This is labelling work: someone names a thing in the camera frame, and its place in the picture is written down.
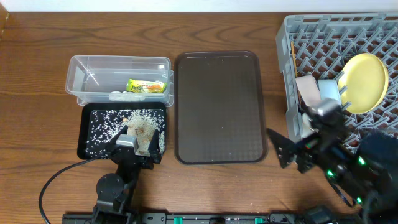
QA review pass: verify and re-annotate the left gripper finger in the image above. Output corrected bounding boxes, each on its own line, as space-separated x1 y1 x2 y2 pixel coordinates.
148 129 161 164
105 126 128 152

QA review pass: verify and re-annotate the white tissue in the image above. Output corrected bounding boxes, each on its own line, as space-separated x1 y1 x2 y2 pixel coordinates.
109 91 146 102

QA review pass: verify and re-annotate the light blue bowl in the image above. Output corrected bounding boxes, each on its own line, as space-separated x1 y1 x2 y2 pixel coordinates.
318 80 341 105

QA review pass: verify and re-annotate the green snack wrapper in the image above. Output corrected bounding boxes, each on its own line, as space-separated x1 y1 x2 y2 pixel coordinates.
126 79 167 93

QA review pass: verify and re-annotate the pink bowl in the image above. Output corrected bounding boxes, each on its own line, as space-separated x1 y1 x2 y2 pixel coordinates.
297 75 321 107

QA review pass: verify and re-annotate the yellow round plate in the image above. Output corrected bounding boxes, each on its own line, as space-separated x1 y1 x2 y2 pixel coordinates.
338 53 389 114

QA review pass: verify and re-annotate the wooden chopstick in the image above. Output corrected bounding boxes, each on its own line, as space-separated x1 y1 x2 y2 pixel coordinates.
290 41 298 78
295 73 302 106

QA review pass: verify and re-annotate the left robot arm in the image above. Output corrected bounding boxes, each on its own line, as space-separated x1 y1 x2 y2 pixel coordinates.
90 126 162 224

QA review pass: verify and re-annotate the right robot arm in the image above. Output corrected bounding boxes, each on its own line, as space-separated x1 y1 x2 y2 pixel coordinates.
267 111 397 223

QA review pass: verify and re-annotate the black waste tray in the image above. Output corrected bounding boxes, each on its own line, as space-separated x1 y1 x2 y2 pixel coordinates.
77 102 167 159

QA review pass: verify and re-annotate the spilled rice pile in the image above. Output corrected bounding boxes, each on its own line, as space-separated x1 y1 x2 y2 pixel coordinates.
84 108 165 158

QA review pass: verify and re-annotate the clear plastic bin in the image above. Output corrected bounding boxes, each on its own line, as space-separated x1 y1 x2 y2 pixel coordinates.
65 55 175 107

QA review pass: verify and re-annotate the dark brown serving tray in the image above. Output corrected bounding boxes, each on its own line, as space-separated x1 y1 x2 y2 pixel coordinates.
174 50 268 165

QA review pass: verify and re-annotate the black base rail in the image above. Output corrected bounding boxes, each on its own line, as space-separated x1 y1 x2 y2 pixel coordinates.
62 210 358 224

